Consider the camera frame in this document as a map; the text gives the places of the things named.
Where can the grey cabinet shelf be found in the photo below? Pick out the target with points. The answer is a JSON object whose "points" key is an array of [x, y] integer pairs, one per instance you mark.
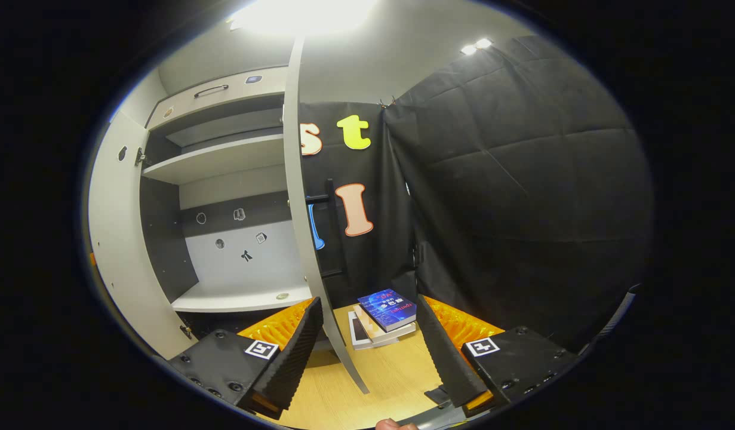
{"points": [[224, 158], [242, 297], [230, 126]]}

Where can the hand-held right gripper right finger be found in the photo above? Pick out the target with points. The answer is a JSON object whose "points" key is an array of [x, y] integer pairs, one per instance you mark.
{"points": [[442, 358]]}

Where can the grey cabinet door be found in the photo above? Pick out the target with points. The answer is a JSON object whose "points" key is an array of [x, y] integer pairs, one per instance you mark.
{"points": [[122, 239], [298, 179]]}

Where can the grey double-door shoe cabinet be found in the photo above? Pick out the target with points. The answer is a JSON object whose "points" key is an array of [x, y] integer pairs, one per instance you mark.
{"points": [[164, 239]]}

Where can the grey cabinet top drawer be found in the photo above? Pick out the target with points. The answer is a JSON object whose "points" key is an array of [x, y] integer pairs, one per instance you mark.
{"points": [[224, 98]]}

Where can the black backdrop cloth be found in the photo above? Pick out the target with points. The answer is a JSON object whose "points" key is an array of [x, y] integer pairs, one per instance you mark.
{"points": [[522, 179]]}

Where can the small ceiling light panel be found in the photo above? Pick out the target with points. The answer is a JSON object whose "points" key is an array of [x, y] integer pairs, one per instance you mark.
{"points": [[476, 46]]}

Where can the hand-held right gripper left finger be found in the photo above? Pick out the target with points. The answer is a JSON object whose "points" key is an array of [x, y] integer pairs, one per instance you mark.
{"points": [[295, 358]]}

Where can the white book dark cover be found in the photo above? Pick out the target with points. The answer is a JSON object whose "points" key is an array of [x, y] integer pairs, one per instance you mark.
{"points": [[358, 334]]}

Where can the grey striped band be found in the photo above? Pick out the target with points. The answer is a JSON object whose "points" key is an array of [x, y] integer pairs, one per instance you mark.
{"points": [[621, 313]]}

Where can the long ceiling light panel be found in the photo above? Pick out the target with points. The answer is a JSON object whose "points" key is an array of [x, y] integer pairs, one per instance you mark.
{"points": [[301, 15]]}

